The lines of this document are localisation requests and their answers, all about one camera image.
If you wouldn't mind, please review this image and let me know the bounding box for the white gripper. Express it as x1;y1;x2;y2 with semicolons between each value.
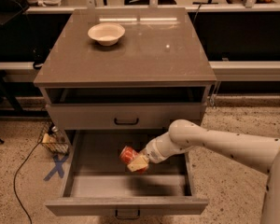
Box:
127;133;186;172

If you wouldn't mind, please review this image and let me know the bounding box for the orange coke can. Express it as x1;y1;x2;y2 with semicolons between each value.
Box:
119;146;144;165

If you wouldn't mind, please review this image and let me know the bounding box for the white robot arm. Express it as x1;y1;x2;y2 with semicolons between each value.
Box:
128;119;280;224

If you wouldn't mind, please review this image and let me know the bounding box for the open grey drawer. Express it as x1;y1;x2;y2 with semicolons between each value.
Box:
46;130;208;219

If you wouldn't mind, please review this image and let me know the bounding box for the grey drawer cabinet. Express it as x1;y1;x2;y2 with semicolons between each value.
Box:
34;7;217;147

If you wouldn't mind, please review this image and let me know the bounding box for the white paper bowl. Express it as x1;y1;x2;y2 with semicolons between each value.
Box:
88;22;125;46

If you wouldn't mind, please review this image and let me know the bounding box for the wire basket with items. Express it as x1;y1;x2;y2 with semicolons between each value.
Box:
38;121;69;155

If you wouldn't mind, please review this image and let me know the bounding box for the black floor cable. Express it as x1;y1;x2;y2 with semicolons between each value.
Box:
12;142;43;224

